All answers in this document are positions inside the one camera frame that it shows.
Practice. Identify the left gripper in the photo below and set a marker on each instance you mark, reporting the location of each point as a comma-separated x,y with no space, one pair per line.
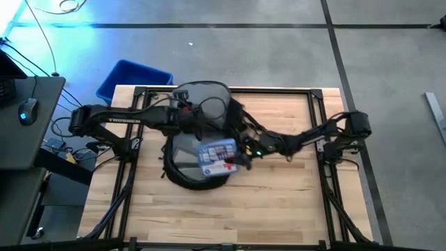
191,120

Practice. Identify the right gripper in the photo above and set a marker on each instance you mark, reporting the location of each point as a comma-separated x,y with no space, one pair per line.
268,143

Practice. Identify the black backpack grey lining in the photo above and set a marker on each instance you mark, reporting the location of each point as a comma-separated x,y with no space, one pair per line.
205,104

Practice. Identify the blue first aid kit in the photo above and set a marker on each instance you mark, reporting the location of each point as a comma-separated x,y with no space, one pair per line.
216,157

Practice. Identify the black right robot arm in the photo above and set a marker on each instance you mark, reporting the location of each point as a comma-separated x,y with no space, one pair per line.
324,134

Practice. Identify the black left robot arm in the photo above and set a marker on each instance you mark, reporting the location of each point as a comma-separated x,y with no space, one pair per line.
115,120

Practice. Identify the blue plastic bin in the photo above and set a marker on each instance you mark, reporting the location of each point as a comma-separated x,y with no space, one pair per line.
132,75

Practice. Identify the yellow tag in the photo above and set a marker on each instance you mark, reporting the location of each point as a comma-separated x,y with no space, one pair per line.
71,158

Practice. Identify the black power adapter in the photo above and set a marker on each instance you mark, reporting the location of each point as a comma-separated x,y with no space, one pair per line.
55,143

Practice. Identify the black computer mouse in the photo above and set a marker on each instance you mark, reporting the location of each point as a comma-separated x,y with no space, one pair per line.
28,111

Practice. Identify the dark grey desk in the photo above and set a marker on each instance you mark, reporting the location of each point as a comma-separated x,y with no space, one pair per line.
21,146

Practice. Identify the caster wheel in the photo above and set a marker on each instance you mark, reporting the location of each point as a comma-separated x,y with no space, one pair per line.
39,233

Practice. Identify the black laptop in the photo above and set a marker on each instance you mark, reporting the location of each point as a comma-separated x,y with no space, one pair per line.
8,68

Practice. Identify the grey metal bar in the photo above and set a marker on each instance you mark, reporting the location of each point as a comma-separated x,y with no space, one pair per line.
436,111

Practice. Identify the dark floor object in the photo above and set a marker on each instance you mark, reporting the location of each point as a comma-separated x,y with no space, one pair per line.
443,22

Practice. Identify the black aluminium table frame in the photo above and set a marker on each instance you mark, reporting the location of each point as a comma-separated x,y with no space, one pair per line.
289,91

